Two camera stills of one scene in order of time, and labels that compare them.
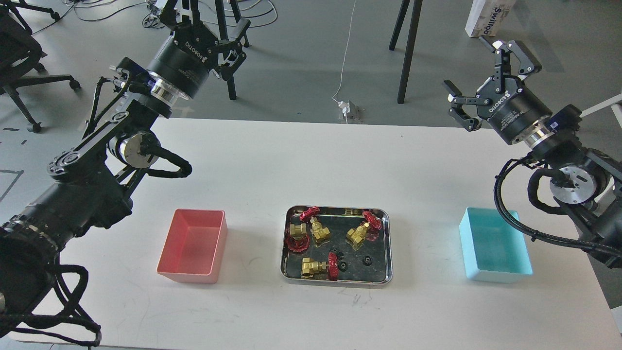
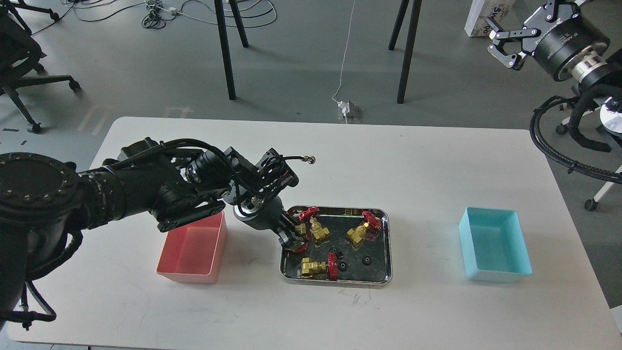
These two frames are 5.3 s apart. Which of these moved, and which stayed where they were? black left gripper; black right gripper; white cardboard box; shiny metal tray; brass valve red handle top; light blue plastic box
Moved: black left gripper; black right gripper
Stayed: light blue plastic box; brass valve red handle top; white cardboard box; shiny metal tray
